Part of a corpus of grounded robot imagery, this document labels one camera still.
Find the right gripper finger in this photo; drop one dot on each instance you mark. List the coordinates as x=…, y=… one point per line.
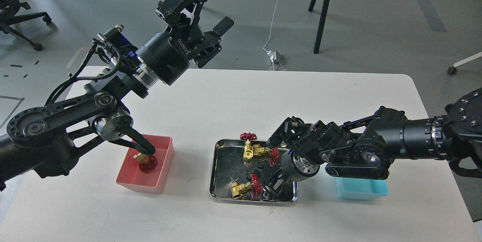
x=276, y=183
x=268, y=189

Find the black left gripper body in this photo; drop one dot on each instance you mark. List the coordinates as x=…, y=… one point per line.
x=168, y=54

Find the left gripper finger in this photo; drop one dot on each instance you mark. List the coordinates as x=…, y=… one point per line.
x=178, y=13
x=210, y=46

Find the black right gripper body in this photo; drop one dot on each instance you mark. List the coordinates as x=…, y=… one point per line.
x=296, y=168

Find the brass valve red handle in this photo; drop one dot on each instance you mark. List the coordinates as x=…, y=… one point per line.
x=239, y=189
x=251, y=150
x=146, y=164

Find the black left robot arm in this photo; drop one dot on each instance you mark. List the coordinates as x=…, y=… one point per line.
x=87, y=109

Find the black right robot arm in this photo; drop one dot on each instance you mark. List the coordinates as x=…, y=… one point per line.
x=367, y=147

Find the blue plastic box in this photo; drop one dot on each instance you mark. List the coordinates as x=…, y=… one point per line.
x=361, y=189

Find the pink plastic box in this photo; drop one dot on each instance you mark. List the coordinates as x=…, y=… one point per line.
x=131, y=177

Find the metal tray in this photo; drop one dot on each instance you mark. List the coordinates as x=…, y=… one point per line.
x=227, y=167

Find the black tripod leg right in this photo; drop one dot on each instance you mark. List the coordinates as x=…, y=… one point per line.
x=321, y=24

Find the black office chair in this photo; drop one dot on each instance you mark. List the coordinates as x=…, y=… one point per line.
x=8, y=17

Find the brass valve red handle bottom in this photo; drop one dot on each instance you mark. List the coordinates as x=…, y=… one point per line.
x=239, y=189

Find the brass valve red handle top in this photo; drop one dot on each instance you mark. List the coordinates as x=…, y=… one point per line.
x=251, y=150

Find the white power adapter with cable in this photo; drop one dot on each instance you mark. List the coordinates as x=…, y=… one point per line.
x=271, y=54

